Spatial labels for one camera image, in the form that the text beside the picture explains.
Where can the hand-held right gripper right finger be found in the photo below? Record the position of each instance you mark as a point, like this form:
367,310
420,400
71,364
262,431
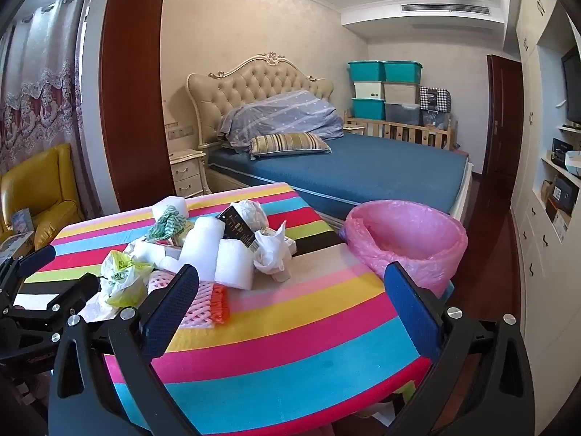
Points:
411,313

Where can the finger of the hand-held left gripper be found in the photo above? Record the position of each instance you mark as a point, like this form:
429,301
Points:
68,291
38,257

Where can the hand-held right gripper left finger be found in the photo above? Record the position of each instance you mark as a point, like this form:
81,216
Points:
168,313

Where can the pink foam net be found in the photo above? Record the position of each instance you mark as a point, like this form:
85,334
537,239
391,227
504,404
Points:
202,302

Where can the yellow green plastic bag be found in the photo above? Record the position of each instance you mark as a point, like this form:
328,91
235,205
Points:
120,281

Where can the orange foam net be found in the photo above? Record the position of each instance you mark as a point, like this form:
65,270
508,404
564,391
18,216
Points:
221,304

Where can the white foam wrap roll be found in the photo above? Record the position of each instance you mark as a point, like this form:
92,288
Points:
204,240
233,265
150,252

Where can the yellow orange printed carton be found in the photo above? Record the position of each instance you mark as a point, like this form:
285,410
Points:
174,249

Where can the pink bag lined bin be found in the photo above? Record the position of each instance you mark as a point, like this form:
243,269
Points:
408,245

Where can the green white patterned cloth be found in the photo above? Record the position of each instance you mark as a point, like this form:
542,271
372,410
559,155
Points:
165,227

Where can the black cardboard box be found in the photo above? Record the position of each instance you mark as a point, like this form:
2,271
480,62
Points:
236,229

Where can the white foam block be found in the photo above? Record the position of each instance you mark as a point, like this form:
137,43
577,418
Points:
168,204

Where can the white plastic bag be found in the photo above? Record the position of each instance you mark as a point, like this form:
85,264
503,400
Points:
272,250

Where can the picture book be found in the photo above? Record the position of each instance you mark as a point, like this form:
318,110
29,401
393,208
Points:
20,222

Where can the yellow leather armchair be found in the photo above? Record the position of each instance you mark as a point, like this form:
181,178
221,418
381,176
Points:
45,200

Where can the rainbow striped tablecloth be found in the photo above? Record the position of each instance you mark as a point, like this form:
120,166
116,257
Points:
295,327

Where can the white built-in cabinet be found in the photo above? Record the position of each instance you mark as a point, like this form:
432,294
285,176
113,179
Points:
544,281

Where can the cream nightstand with drawers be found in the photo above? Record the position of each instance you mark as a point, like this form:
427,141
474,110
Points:
188,177

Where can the bed with tufted headboard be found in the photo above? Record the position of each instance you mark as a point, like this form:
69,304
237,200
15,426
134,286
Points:
363,168

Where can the cardboard box on shelf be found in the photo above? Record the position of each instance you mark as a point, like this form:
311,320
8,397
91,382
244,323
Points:
560,220

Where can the lace patterned curtain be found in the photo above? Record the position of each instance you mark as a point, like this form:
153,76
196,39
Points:
36,77

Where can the red brown wooden panel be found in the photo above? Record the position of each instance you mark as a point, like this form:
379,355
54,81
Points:
131,100

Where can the dark safe box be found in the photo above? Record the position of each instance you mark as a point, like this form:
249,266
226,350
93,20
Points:
563,190

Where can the dark blue bag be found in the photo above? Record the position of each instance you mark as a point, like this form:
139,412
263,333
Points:
435,119

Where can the clear grey storage box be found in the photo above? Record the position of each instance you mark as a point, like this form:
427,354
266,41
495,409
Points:
401,113

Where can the striped pillow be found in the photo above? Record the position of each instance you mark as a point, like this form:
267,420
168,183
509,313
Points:
286,143

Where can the teal storage box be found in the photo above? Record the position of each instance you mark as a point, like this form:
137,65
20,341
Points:
368,108
365,71
403,71

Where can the black white checkered bag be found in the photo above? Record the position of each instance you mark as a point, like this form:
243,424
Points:
435,97

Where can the beige storage box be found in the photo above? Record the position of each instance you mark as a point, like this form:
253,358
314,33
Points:
401,93

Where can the dark wooden door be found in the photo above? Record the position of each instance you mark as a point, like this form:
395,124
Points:
504,113

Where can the black box on shelf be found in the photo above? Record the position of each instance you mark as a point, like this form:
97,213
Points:
560,150

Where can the folded blue grey duvet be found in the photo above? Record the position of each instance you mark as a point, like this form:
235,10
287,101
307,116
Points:
281,118

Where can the white storage box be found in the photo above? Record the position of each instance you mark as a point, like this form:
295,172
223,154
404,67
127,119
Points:
368,90

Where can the black television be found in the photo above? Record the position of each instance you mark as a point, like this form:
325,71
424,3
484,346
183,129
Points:
573,86

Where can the ceiling air vent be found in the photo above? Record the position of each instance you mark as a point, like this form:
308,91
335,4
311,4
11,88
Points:
445,8

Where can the wooden crib rail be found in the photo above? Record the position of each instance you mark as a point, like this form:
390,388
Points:
399,134

